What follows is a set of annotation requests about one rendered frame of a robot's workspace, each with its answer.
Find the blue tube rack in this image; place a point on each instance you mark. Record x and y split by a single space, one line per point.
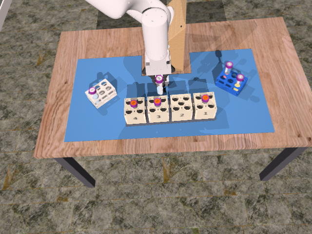
227 83

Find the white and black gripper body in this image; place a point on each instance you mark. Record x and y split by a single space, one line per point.
168 59

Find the blue bench mat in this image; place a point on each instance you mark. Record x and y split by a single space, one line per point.
243 114

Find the cream tube rack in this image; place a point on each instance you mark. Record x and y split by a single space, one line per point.
105 93

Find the beige bucket adapter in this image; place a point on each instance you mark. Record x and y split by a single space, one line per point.
135 116
181 107
158 114
201 110

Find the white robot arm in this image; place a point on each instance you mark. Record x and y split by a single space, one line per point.
155 18

